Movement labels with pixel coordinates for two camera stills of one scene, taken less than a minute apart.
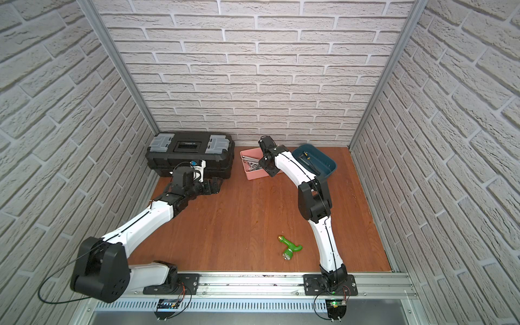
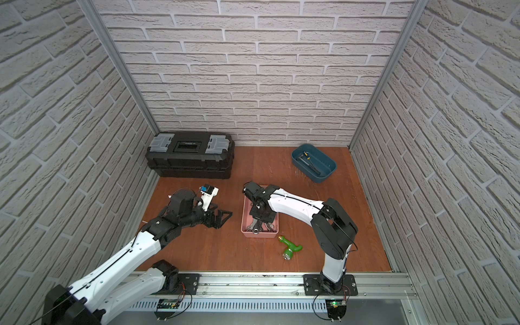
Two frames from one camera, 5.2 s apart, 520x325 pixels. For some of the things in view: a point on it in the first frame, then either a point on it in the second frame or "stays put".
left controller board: [166, 303] stays put
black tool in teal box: [306, 158] stays put
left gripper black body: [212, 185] → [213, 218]
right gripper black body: [271, 169] → [256, 214]
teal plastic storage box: [313, 161] stays put
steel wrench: [254, 163] → [257, 225]
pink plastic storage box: [255, 153] → [246, 219]
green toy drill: [288, 254] stays put
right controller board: [336, 308] stays put
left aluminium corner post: [121, 61] stays put
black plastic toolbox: [168, 149] stays put
